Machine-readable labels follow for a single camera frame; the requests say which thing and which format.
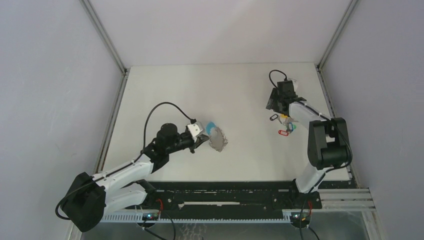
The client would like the black key tag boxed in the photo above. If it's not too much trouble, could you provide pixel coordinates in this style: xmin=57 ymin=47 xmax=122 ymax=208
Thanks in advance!
xmin=269 ymin=114 xmax=280 ymax=121

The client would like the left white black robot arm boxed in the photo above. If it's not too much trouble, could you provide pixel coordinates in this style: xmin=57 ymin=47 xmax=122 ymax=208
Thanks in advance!
xmin=55 ymin=122 xmax=210 ymax=233

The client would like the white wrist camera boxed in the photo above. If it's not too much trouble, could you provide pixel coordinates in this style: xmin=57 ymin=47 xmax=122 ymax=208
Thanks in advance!
xmin=186 ymin=121 xmax=204 ymax=142
xmin=287 ymin=78 xmax=299 ymax=91

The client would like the left small circuit board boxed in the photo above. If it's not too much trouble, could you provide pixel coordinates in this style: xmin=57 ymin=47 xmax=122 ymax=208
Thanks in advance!
xmin=142 ymin=213 xmax=160 ymax=222

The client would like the black camera cable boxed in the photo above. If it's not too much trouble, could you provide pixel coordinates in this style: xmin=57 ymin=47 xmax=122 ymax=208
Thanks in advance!
xmin=268 ymin=69 xmax=353 ymax=173
xmin=143 ymin=101 xmax=197 ymax=153

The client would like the white slotted cable duct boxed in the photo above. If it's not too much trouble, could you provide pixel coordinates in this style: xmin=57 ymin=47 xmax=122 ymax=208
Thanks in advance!
xmin=100 ymin=211 xmax=291 ymax=224

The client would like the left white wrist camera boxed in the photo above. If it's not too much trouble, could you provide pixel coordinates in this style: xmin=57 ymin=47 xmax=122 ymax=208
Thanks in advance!
xmin=186 ymin=121 xmax=204 ymax=142

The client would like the left black camera cable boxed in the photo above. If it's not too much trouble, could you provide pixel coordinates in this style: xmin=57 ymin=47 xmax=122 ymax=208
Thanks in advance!
xmin=143 ymin=101 xmax=197 ymax=153

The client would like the blue key tag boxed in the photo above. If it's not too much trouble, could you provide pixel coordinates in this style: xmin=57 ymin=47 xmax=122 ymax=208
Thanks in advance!
xmin=286 ymin=123 xmax=294 ymax=133

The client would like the right small circuit board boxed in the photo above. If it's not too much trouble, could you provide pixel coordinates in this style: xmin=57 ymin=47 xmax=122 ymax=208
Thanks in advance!
xmin=290 ymin=213 xmax=311 ymax=223

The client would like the right black camera cable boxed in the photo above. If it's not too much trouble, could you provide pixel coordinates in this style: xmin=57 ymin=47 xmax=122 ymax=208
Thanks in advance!
xmin=268 ymin=69 xmax=353 ymax=173

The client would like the small circuit board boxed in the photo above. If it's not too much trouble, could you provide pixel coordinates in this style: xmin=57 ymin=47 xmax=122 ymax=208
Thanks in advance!
xmin=290 ymin=213 xmax=311 ymax=223
xmin=142 ymin=213 xmax=160 ymax=222

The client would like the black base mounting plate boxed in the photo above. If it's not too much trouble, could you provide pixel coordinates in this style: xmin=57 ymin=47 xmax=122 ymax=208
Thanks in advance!
xmin=138 ymin=180 xmax=323 ymax=219

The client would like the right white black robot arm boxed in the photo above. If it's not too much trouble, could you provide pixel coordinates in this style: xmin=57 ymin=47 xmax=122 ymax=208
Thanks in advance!
xmin=266 ymin=80 xmax=353 ymax=208

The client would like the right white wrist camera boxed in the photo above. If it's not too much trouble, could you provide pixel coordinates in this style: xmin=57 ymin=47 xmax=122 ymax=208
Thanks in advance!
xmin=287 ymin=78 xmax=299 ymax=91

